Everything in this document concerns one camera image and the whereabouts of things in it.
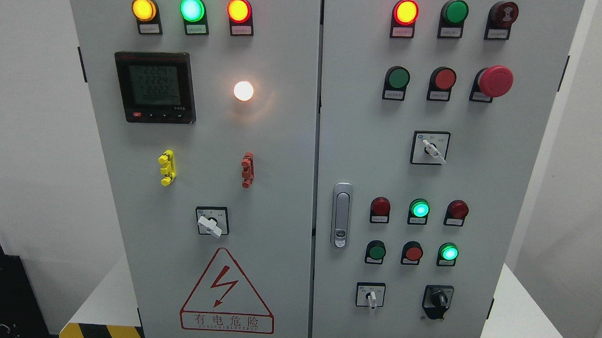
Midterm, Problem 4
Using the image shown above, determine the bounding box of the black rotary knob switch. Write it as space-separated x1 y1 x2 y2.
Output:
421 284 454 320

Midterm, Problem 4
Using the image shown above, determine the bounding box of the dark red indicator lower left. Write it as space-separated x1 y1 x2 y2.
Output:
369 197 391 224

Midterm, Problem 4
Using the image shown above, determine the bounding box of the white glowing indicator light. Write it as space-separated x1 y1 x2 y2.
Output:
233 80 254 102

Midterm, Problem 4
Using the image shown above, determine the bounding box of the green push button lower left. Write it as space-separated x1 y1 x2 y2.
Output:
364 240 387 264

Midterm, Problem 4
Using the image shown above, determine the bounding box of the grey left cabinet door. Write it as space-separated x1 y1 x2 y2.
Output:
70 0 321 338

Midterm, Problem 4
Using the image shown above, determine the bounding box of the grey cabinet door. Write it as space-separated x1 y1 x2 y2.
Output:
70 0 321 338
311 0 585 338

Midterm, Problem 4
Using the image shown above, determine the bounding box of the green lit indicator lower middle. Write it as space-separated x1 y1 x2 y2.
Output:
407 198 430 225

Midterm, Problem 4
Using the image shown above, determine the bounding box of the green push button second row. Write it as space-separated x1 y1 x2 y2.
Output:
382 65 410 101

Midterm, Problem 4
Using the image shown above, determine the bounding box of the red push button lower middle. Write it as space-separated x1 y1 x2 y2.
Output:
400 241 424 265

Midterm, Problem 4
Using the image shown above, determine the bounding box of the grey right cabinet door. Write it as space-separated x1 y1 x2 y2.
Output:
311 0 585 338

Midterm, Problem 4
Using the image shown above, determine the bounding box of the red electric hazard warning sticker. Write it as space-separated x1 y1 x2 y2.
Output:
180 247 274 335

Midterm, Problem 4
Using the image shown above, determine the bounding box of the red indicator lower right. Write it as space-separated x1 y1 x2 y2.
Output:
444 199 469 227

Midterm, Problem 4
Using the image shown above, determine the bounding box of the black digital power meter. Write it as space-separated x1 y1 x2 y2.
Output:
114 51 197 124

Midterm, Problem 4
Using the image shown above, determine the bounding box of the red push button second row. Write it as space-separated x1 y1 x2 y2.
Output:
426 66 457 102

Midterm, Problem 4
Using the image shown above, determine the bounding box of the green illuminated button lower right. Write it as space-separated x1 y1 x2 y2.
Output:
436 242 460 267

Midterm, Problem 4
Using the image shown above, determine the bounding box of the red indicator light top left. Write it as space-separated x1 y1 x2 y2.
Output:
226 0 254 37

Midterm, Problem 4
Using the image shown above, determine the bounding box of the red lit indicator top right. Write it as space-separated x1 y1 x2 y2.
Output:
389 0 419 39

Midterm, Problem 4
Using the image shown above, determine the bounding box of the green indicator light top left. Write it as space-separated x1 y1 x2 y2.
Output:
180 0 209 36

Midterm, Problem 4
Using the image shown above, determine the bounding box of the red emergency stop mushroom button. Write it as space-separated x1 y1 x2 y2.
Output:
470 64 514 103

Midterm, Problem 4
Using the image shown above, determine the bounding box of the green button top right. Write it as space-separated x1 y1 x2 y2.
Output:
437 0 469 39

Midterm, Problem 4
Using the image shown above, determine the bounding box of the yellow indicator light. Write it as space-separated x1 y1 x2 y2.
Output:
132 0 163 35

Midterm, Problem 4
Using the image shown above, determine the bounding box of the dark red buzzer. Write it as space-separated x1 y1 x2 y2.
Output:
484 1 519 40

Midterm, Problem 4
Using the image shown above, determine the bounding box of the white platform with hazard stripes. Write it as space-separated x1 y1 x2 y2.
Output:
59 258 563 338

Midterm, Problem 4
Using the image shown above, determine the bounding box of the black box with antenna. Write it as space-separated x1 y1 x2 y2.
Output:
0 243 50 338

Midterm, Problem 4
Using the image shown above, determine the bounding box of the silver door latch handle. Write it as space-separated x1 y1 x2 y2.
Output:
330 182 353 250

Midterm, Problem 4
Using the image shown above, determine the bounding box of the white selector switch left door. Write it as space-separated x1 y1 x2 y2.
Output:
195 206 230 239

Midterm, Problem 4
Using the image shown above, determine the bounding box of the white selector switch upper right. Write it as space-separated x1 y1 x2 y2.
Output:
410 130 451 166

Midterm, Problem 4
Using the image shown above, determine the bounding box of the white selector switch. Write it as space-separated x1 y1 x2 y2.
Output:
354 282 386 309
410 130 451 166

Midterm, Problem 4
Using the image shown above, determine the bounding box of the white selector switch bottom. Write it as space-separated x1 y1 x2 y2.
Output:
354 282 386 309

